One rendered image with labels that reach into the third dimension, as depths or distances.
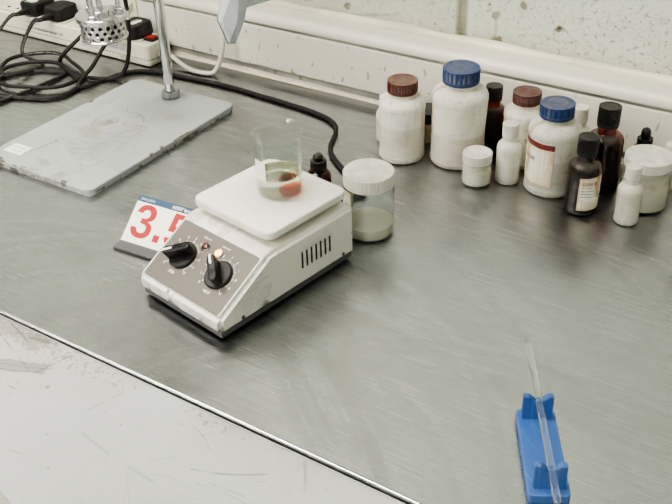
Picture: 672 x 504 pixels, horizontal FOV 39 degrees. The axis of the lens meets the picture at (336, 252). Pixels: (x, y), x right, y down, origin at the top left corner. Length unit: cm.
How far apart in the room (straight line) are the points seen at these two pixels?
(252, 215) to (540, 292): 31
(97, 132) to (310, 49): 34
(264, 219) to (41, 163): 43
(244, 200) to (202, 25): 61
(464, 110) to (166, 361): 50
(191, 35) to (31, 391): 81
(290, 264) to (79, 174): 39
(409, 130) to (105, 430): 57
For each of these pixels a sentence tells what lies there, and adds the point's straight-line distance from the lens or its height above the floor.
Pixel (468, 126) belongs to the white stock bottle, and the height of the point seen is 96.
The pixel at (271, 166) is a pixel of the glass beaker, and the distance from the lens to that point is 97.
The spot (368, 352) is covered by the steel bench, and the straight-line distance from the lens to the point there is 92.
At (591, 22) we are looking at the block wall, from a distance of 127.
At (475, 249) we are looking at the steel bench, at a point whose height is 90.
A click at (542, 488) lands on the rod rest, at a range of 79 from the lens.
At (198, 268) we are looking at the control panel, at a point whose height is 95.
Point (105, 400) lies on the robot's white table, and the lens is 90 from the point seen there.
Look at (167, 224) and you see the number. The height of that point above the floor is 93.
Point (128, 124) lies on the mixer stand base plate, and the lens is 138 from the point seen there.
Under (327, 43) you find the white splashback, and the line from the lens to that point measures 142.
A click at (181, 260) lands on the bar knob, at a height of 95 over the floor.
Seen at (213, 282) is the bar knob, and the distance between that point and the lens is 94.
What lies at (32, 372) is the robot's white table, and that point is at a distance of 96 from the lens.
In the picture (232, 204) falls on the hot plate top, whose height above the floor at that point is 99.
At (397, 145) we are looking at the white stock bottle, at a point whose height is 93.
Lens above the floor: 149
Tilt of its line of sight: 34 degrees down
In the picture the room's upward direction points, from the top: 2 degrees counter-clockwise
